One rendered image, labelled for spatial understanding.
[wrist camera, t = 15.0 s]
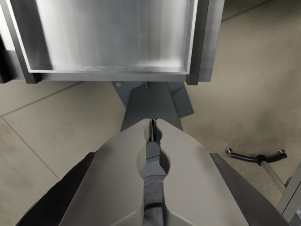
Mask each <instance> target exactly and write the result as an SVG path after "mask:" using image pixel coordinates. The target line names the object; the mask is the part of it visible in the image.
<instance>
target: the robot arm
mask: <svg viewBox="0 0 301 226"><path fill-rule="evenodd" d="M152 131H153V138H154V142H156V143H157V144H158V146H159V147H160V156H159V164H160V166H161V167H162V168H163V170H164V171H165V173H166V176H165V175H151V176H147V177H145V178H142V177H141V175H140V172H141V170H142V169H143V168H144V167H145V165H146V146H147V145H148V143H149V142H151V140H152ZM16 226H291V225H290V224H289V222H288V221H287V220H286V219H285V218H284V217H283V215H282V214H281V213H280V212H279V211H278V210H277V209H276V208H275V206H274V205H273V204H272V203H271V202H270V201H269V200H268V199H267V198H266V197H265V196H263V195H262V194H261V193H260V192H259V191H258V190H257V189H256V188H255V187H254V186H252V185H251V184H250V183H249V182H248V181H247V180H246V179H245V178H244V177H243V176H241V175H240V174H239V173H238V172H237V171H236V170H235V169H234V168H233V167H232V166H230V165H229V164H228V163H227V162H226V161H225V160H224V159H223V158H222V157H221V156H220V155H219V154H218V153H211V152H210V151H208V150H207V149H206V148H205V147H204V146H203V145H202V144H201V143H199V142H198V141H197V140H196V139H194V138H193V137H191V136H190V135H188V134H187V133H185V132H183V131H181V130H180V129H178V128H176V127H175V126H173V125H171V124H170V123H168V122H166V121H164V120H163V119H160V118H156V119H149V118H145V119H143V120H141V121H139V122H138V123H136V124H134V125H132V126H131V127H129V128H127V129H125V130H124V131H122V132H120V133H118V134H117V135H115V136H114V137H112V138H111V139H109V140H108V141H107V142H106V143H104V144H103V145H102V146H101V147H100V148H99V149H98V150H97V151H96V152H89V153H88V154H87V155H85V156H84V157H83V158H82V159H81V160H80V161H79V162H78V163H77V164H76V165H75V166H74V167H73V168H72V169H71V170H69V171H68V172H67V173H66V174H65V175H64V176H63V177H62V178H61V179H60V180H58V181H57V182H56V183H55V184H54V185H53V186H52V187H51V188H50V189H49V190H48V191H46V192H45V193H44V194H43V195H42V196H41V197H40V198H39V199H38V200H37V201H36V202H35V203H34V204H33V205H32V206H31V208H30V209H29V210H28V211H27V212H26V213H25V214H24V216H23V217H22V218H21V219H20V221H19V222H18V223H17V224H16Z"/></svg>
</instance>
